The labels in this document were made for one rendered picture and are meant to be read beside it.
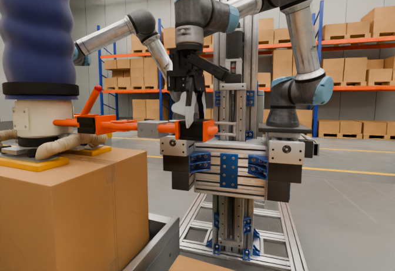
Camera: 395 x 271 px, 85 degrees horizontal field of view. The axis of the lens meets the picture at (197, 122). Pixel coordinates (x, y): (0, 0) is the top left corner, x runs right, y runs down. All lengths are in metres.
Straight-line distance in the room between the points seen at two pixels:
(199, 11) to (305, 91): 0.58
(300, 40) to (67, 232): 0.98
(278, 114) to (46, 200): 0.91
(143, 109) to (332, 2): 7.95
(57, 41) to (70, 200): 0.52
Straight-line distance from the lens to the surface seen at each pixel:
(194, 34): 0.57
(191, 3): 0.60
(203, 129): 0.53
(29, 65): 0.88
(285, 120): 1.06
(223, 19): 0.65
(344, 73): 8.17
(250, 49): 1.28
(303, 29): 0.96
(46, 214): 0.69
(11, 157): 0.91
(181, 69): 0.59
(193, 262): 0.98
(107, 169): 0.76
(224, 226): 1.39
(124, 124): 0.67
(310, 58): 0.98
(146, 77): 8.83
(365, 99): 9.73
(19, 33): 0.91
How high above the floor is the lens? 1.16
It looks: 6 degrees down
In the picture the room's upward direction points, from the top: straight up
